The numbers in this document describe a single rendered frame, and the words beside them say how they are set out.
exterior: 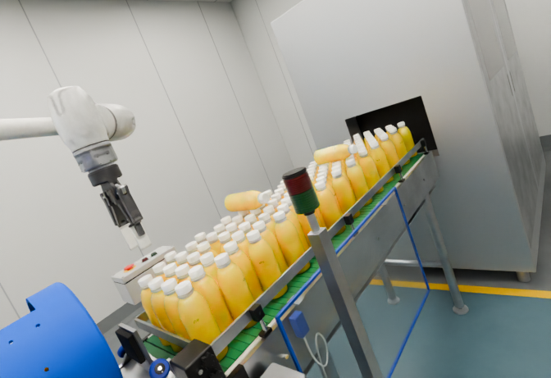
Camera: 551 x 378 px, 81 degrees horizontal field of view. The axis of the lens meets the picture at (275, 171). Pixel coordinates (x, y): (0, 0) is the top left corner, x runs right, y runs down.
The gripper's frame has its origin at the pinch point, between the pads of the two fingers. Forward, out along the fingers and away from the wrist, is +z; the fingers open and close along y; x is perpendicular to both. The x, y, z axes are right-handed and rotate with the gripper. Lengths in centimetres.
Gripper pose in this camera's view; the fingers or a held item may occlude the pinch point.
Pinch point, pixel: (136, 238)
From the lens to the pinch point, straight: 95.3
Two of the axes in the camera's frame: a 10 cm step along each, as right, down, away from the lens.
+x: 6.1, -3.7, 7.1
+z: 3.7, 9.2, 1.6
